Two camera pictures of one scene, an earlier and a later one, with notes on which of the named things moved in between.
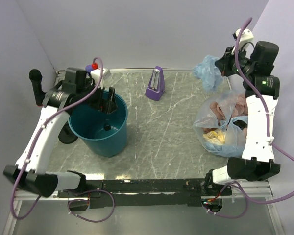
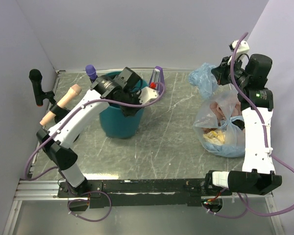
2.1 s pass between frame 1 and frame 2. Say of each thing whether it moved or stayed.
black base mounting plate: stayed
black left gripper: moved
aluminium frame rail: stayed
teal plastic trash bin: moved
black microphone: stayed
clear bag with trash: stayed
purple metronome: stayed
